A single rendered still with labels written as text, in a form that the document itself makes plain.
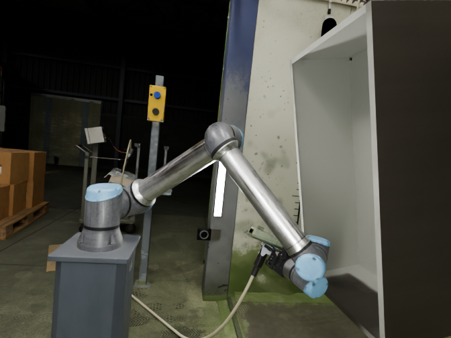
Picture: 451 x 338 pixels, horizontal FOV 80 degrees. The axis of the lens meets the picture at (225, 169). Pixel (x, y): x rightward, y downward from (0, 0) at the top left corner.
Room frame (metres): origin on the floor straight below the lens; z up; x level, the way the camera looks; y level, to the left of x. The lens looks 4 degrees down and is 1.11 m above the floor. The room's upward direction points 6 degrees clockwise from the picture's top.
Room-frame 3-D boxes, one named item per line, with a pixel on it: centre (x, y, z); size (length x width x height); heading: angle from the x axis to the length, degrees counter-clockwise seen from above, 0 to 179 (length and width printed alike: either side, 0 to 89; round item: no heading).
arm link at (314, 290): (1.01, -0.36, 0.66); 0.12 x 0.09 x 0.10; 25
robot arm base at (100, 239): (1.20, 0.53, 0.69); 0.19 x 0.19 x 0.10
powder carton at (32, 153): (3.55, 2.62, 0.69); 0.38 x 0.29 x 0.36; 14
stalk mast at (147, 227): (2.09, 0.57, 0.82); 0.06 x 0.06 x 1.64; 9
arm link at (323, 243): (0.99, -0.37, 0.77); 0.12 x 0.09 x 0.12; 157
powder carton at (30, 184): (3.56, 2.63, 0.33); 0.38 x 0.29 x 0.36; 16
